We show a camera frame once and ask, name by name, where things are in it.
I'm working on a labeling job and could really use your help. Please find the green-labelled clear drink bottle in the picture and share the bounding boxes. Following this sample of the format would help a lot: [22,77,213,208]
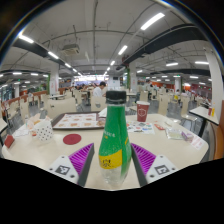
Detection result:
[98,90,133,188]

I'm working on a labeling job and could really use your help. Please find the flat round red coaster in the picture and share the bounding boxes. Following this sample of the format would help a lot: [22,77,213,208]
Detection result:
[62,133,83,146]

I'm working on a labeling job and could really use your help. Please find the beige canteen chairs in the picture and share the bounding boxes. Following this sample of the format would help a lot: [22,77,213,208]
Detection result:
[6,88,201,124]

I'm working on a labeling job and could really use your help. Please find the clear plastic wrapper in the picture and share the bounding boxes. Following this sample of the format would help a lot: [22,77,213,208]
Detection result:
[165,128,184,140]

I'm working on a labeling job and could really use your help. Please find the white table with black leg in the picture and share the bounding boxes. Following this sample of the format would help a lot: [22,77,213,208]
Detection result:
[0,117,8,148]
[188,105,219,138]

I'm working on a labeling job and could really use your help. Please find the red paper cup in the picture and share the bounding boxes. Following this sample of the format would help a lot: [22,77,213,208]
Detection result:
[136,100,151,123]

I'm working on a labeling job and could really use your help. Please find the person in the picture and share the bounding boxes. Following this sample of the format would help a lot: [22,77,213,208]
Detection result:
[92,81,107,98]

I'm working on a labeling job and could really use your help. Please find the white crumpled napkin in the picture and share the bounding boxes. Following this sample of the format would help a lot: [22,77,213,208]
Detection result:
[98,107,108,118]

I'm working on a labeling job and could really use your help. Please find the ceiling strip lights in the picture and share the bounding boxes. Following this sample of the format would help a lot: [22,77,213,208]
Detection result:
[1,12,209,88]

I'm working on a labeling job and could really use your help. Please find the white polka-dot mug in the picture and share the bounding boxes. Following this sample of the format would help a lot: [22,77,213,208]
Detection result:
[33,119,54,143]

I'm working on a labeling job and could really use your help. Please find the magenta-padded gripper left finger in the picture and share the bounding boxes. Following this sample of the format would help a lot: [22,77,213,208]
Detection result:
[48,142,96,188]

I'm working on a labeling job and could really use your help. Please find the ceiling air conditioner unit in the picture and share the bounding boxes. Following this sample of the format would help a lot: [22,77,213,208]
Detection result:
[61,43,81,56]

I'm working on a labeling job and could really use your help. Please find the plastic bag with food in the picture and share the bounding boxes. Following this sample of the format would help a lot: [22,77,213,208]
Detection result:
[26,113,51,138]

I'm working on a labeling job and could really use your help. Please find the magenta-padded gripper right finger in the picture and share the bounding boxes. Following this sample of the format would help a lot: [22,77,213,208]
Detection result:
[130,142,178,188]

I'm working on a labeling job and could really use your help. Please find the colourful printed flyer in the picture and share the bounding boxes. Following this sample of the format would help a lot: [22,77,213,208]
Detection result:
[126,120,156,135]

